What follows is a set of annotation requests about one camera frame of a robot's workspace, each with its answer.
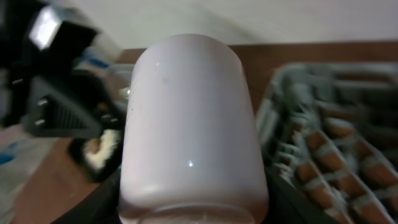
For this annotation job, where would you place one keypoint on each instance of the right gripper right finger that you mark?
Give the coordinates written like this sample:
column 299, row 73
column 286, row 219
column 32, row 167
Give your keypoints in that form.
column 287, row 205

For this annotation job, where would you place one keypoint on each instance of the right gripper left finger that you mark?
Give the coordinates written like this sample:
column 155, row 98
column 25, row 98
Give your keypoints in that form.
column 99, row 207

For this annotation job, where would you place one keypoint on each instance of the pile of white rice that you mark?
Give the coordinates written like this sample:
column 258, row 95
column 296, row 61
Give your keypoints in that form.
column 97, row 151

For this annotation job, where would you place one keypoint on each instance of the pink cup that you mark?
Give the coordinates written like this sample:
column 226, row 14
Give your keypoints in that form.
column 191, row 152

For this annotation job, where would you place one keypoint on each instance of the grey dishwasher rack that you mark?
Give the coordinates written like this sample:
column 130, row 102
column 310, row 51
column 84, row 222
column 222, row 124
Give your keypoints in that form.
column 330, row 131

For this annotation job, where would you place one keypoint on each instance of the clear plastic bin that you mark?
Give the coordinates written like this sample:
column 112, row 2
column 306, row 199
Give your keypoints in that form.
column 118, row 81

